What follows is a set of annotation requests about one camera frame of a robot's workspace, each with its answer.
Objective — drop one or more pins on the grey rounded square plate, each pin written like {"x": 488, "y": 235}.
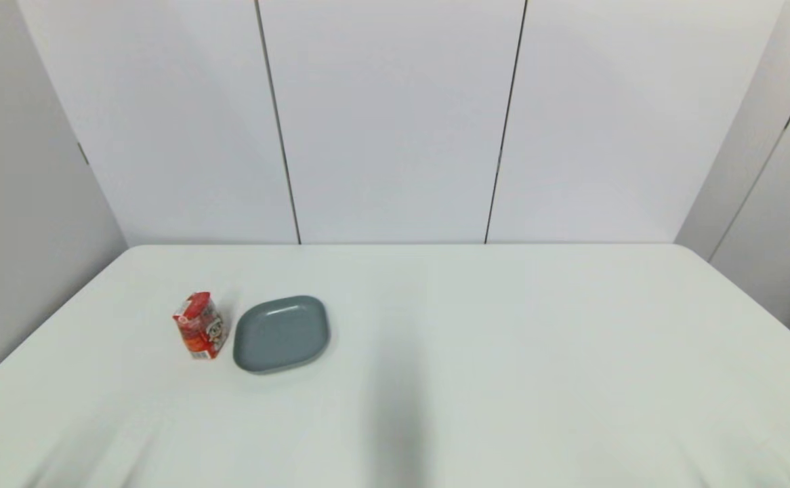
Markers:
{"x": 280, "y": 335}

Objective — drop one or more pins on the red milk carton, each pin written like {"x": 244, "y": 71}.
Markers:
{"x": 200, "y": 329}

